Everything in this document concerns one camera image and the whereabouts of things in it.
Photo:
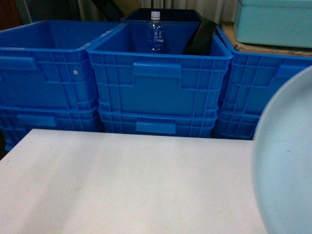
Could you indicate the dark blue crate behind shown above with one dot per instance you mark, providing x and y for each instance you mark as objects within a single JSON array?
[{"x": 172, "y": 15}]

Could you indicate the blue crate lower left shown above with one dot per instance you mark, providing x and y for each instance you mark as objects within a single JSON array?
[{"x": 17, "y": 122}]

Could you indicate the blue crate lower middle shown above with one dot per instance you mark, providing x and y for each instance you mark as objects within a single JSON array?
[{"x": 158, "y": 125}]

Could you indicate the light blue round tray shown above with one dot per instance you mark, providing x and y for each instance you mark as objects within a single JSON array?
[{"x": 282, "y": 158}]

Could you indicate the wooden board under teal box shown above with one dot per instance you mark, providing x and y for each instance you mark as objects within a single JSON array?
[{"x": 268, "y": 46}]

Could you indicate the blue crate top left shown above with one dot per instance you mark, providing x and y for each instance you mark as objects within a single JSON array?
[{"x": 46, "y": 64}]

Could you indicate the blue crate top middle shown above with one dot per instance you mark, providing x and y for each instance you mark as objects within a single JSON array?
[{"x": 132, "y": 80}]

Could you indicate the blue crate lower right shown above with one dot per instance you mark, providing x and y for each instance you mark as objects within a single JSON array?
[{"x": 235, "y": 125}]

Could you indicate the clear water bottle white cap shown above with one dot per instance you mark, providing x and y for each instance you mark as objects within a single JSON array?
[{"x": 155, "y": 33}]

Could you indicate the light teal box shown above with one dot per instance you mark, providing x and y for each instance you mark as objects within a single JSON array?
[{"x": 274, "y": 22}]

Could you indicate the blue crate top right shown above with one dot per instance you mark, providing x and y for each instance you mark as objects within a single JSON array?
[{"x": 253, "y": 77}]

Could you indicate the black plastic object in crate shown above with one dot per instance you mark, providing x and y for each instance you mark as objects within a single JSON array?
[{"x": 201, "y": 38}]

